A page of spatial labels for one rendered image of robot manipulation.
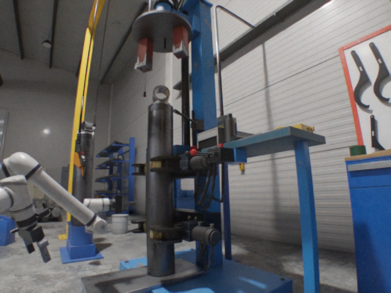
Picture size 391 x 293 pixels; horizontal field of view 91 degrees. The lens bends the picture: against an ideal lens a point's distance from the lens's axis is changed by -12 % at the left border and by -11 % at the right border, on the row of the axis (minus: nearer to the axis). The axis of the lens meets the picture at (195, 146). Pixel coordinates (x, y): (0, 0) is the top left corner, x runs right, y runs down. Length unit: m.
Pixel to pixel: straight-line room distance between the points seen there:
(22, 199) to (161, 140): 1.04
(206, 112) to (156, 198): 0.90
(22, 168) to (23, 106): 11.60
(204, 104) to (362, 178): 1.35
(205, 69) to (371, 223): 1.80
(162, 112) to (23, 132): 11.12
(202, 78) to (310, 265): 1.71
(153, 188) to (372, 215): 1.45
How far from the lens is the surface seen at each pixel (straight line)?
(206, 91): 2.10
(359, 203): 1.63
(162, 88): 1.91
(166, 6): 2.41
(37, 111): 12.81
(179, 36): 2.07
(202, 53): 2.29
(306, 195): 1.25
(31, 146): 12.39
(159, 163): 1.51
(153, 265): 1.75
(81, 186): 2.82
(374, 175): 1.60
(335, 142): 2.95
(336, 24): 3.46
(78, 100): 4.39
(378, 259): 1.67
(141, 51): 2.23
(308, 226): 1.27
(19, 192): 0.98
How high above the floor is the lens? 0.78
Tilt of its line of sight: 11 degrees up
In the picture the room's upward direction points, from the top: 1 degrees counter-clockwise
